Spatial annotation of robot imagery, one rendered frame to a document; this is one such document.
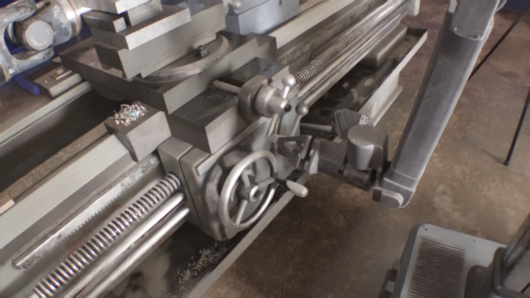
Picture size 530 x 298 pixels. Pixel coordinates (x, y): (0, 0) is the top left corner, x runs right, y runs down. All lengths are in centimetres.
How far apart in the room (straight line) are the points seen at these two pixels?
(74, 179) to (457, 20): 73
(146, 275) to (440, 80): 93
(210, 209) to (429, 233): 80
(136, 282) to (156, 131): 49
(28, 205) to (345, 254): 119
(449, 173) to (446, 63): 150
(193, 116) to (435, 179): 141
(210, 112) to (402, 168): 41
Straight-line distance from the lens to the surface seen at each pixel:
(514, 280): 104
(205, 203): 84
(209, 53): 85
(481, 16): 42
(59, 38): 88
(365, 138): 61
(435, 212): 175
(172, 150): 81
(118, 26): 77
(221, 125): 76
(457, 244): 134
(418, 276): 122
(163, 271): 110
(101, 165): 81
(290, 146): 73
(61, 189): 80
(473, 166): 206
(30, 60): 89
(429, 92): 51
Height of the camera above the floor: 129
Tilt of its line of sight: 40 degrees down
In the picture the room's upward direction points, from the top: 7 degrees counter-clockwise
